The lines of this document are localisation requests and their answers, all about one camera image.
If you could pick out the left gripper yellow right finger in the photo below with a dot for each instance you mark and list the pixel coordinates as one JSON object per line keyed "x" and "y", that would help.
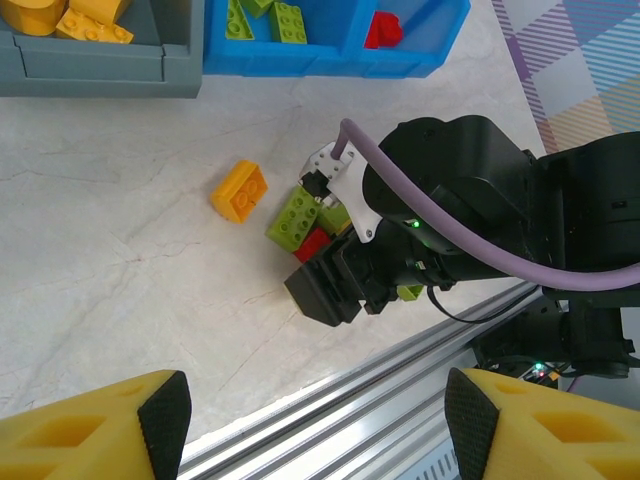
{"x": 560, "y": 440}

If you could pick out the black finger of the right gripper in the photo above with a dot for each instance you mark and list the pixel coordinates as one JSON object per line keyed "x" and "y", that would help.
{"x": 325, "y": 290}

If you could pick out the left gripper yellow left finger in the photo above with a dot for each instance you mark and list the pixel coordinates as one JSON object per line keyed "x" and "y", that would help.
{"x": 65, "y": 440}

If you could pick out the red lego brick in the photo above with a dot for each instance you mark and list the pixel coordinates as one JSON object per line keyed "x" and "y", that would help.
{"x": 382, "y": 30}
{"x": 312, "y": 245}

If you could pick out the orange lego brick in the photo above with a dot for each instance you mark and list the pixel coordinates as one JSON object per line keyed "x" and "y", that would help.
{"x": 240, "y": 195}
{"x": 95, "y": 27}

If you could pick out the yellow frame lego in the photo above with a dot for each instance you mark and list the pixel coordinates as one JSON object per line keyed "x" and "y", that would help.
{"x": 30, "y": 17}

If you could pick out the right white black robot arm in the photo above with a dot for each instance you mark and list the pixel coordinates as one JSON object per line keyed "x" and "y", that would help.
{"x": 590, "y": 210}

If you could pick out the right controller board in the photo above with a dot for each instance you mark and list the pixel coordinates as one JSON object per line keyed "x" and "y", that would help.
{"x": 542, "y": 371}

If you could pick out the green long lego brick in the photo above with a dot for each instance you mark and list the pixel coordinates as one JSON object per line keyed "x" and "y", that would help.
{"x": 292, "y": 220}

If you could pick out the green flat lego brick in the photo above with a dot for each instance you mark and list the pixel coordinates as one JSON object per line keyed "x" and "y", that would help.
{"x": 410, "y": 293}

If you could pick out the blue plastic divided bin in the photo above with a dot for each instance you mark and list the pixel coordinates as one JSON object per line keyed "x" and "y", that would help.
{"x": 325, "y": 62}

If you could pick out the grey plastic bin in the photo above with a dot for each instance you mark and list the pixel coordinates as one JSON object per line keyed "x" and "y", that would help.
{"x": 100, "y": 75}

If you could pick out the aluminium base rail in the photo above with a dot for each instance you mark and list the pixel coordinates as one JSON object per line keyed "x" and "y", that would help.
{"x": 350, "y": 400}

